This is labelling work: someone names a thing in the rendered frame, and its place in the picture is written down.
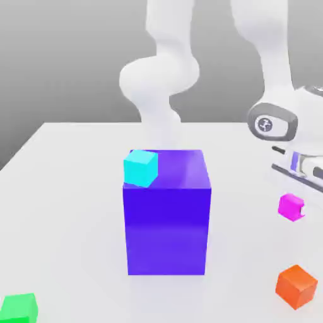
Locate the small orange cube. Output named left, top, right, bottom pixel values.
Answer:
left=274, top=264, right=319, bottom=310

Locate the small cyan cube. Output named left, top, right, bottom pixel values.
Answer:
left=123, top=149, right=159, bottom=189

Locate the small magenta cube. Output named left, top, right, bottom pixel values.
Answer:
left=278, top=192, right=306, bottom=223

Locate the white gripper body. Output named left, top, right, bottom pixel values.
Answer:
left=270, top=162, right=323, bottom=203

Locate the large blue box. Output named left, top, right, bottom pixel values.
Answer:
left=122, top=149, right=212, bottom=276

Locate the small green cube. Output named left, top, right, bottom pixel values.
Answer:
left=0, top=292, right=39, bottom=323

